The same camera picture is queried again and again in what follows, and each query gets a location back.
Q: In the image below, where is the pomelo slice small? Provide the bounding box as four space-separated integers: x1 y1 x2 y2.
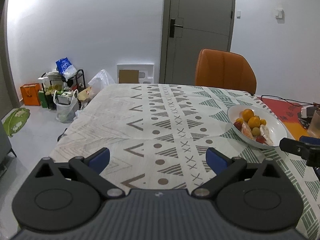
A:
241 122 254 139

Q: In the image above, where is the red plum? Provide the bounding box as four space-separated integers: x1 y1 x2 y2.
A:
233 121 242 131

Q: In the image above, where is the red plum hidden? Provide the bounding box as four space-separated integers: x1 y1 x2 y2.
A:
255 135 266 144

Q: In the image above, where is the green plum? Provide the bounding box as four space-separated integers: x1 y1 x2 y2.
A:
251 127 260 137

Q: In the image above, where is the pomelo slice large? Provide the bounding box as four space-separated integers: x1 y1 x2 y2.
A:
259 125 273 146

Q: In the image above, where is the large orange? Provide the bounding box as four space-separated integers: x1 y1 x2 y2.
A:
248 116 260 129
241 109 254 122

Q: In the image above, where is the large orange front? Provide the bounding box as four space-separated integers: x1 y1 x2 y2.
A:
241 109 254 122

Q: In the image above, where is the frosted plastic cup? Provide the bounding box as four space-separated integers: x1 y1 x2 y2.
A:
308 110 320 139

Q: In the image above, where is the white power adapter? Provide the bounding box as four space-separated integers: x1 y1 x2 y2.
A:
300 106 318 119

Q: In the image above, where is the white ceramic plate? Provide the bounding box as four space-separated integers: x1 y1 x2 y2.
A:
227 105 288 150

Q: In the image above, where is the red orange mat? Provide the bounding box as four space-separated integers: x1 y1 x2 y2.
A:
258 95 319 140

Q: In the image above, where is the white plastic bag with items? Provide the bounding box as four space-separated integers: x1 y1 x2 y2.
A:
53 89 79 123

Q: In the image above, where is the patterned white tablecloth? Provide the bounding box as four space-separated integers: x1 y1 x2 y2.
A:
50 84 319 239

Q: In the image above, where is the black metal rack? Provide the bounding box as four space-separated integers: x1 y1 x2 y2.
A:
38 69 86 109

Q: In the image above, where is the green box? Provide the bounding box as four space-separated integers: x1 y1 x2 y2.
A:
38 90 48 108

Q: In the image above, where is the green leaf floor mat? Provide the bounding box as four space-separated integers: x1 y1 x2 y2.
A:
3 107 30 137

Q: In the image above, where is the clear plastic bag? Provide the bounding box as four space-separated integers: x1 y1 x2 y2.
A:
88 69 115 93

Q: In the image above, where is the orange paper bag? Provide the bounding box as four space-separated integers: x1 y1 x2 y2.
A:
20 83 41 106

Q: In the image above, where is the orange leather chair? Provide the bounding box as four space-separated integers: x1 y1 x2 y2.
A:
195 49 257 94

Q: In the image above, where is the blue white plastic bag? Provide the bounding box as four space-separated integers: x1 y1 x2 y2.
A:
56 57 77 81

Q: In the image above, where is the grey door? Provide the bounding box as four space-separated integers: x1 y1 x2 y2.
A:
159 0 235 85

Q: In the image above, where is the black cable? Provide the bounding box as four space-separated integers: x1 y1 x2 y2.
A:
260 94 320 107

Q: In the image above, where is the wall light switch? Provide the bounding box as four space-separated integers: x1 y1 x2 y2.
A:
274 9 284 20

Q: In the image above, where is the black door handle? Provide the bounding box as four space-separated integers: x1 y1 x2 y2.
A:
169 18 183 38

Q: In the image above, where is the wall switch by door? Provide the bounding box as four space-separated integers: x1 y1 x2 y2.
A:
236 10 241 19

